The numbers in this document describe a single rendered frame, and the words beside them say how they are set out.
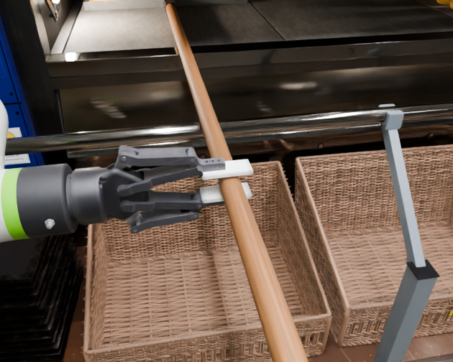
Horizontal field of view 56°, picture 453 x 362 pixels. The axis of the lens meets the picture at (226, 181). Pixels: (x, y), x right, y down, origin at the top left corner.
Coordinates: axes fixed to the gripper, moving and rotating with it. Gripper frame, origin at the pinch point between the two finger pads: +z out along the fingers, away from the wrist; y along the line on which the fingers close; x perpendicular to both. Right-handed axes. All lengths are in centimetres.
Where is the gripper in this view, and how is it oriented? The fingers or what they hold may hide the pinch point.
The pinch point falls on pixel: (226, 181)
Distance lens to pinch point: 59.4
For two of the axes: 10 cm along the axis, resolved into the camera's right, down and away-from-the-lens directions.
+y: 0.0, 8.1, 5.8
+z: 9.8, -1.1, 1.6
